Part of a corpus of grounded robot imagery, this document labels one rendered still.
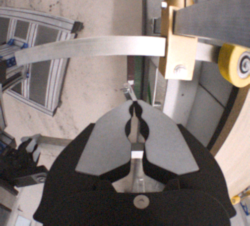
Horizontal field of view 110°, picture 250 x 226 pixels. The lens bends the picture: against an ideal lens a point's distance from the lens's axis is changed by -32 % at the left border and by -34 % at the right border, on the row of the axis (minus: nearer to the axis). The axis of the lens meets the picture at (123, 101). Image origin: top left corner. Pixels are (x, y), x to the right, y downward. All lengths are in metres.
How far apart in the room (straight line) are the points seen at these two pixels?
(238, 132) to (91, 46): 0.36
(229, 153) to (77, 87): 1.20
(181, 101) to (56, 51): 0.48
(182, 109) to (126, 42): 0.43
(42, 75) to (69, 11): 0.57
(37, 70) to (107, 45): 0.96
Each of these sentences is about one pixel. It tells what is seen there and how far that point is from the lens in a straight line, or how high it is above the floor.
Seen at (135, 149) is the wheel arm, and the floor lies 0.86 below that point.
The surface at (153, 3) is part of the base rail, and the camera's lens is 0.37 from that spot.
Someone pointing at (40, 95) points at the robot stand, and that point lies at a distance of 1.22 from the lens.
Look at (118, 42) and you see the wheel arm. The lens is 0.20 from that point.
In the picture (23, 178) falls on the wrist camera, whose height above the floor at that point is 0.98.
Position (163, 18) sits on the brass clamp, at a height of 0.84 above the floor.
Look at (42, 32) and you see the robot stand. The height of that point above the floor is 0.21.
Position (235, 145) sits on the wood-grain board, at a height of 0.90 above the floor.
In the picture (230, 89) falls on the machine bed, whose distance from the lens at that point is 0.40.
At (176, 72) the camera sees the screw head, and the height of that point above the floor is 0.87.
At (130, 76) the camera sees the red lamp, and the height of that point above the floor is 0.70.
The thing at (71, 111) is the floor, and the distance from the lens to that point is 1.42.
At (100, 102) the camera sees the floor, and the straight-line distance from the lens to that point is 1.26.
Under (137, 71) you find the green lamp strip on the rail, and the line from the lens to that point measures 0.37.
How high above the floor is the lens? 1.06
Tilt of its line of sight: 60 degrees down
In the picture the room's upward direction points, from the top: 176 degrees counter-clockwise
